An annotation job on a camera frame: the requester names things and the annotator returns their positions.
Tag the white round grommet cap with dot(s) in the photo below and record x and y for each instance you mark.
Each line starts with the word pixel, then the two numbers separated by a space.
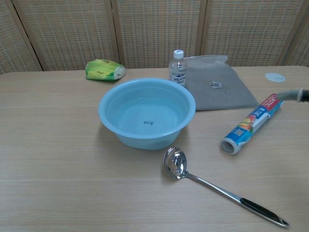
pixel 274 77

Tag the grey cloth in plastic bag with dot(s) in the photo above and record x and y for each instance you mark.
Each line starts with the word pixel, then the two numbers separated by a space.
pixel 217 99

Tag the woven rattan folding screen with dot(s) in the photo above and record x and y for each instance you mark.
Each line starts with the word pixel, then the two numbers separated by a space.
pixel 154 31

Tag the small candy wrapper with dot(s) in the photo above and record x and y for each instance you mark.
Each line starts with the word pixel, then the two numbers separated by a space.
pixel 215 84

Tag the blue plastic wrap roll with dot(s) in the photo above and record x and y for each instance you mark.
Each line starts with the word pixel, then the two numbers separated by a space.
pixel 251 123

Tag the clear water bottle white cap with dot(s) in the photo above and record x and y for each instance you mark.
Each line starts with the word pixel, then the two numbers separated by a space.
pixel 178 72

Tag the green tissue pack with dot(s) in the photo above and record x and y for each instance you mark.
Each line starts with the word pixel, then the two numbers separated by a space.
pixel 101 70

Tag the light blue plastic basin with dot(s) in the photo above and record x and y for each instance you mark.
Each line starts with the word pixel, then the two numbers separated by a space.
pixel 144 116

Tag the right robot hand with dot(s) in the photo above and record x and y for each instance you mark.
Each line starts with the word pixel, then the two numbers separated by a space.
pixel 293 95

